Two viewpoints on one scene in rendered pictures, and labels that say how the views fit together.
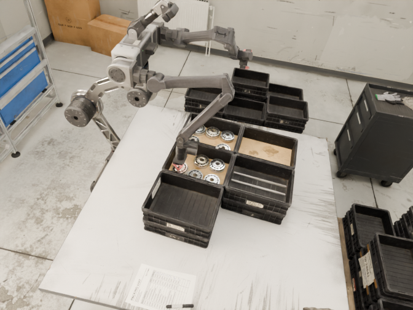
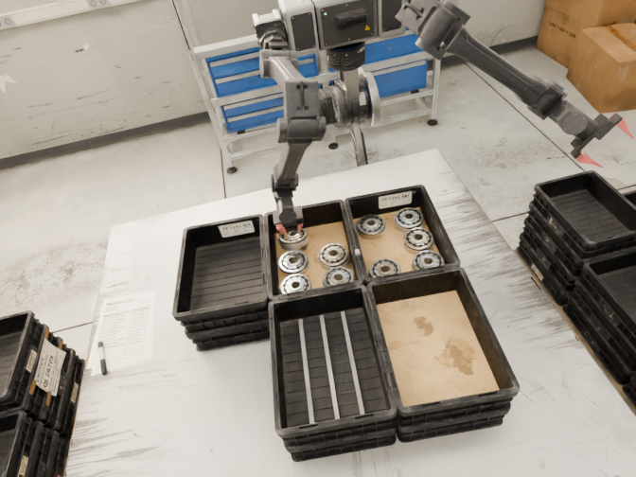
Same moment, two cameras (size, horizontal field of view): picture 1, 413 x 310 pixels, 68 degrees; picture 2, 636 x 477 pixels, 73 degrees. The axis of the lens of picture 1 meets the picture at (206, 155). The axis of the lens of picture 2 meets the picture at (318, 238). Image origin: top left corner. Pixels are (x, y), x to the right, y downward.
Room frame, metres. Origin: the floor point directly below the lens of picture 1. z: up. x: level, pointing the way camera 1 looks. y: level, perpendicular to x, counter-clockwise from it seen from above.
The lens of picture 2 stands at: (1.18, -0.94, 1.97)
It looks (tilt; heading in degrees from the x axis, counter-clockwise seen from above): 46 degrees down; 81
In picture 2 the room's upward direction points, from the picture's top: 11 degrees counter-clockwise
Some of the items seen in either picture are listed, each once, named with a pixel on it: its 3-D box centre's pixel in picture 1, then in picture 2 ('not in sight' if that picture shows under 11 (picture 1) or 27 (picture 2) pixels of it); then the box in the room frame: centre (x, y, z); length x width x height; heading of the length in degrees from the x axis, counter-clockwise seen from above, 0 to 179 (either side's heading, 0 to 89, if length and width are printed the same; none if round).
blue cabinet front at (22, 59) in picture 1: (19, 80); (379, 61); (2.31, 1.82, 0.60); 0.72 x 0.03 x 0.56; 175
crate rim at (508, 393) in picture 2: (267, 146); (433, 333); (1.54, -0.41, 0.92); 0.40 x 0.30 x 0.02; 80
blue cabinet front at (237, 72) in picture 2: not in sight; (268, 87); (1.51, 1.89, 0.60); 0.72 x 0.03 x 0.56; 175
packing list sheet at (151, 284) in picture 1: (161, 290); (123, 328); (0.58, 0.13, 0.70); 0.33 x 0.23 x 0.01; 85
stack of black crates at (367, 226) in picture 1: (368, 234); not in sight; (1.38, -1.38, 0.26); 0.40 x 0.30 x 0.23; 175
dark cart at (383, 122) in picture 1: (380, 139); not in sight; (2.35, -1.66, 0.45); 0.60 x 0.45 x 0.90; 85
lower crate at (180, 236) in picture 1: (182, 214); (235, 291); (1.02, 0.09, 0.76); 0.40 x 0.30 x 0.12; 80
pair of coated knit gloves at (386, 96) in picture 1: (389, 96); not in sight; (2.44, -1.56, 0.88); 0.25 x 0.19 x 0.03; 85
